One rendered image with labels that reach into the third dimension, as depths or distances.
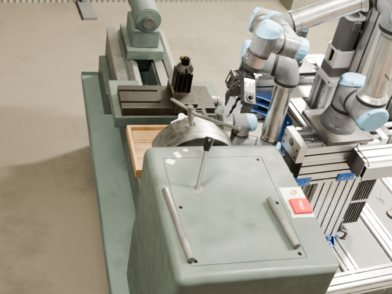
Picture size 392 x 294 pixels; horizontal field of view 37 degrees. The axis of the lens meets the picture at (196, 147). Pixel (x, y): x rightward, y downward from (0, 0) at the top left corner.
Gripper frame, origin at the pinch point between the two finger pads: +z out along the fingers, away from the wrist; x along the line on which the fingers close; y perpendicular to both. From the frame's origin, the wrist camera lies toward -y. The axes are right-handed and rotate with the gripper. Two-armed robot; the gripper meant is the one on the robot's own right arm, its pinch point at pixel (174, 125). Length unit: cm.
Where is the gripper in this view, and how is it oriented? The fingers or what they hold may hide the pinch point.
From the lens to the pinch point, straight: 236.7
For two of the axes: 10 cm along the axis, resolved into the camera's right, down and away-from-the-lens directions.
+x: 1.6, -7.7, -6.1
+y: -2.0, -6.3, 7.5
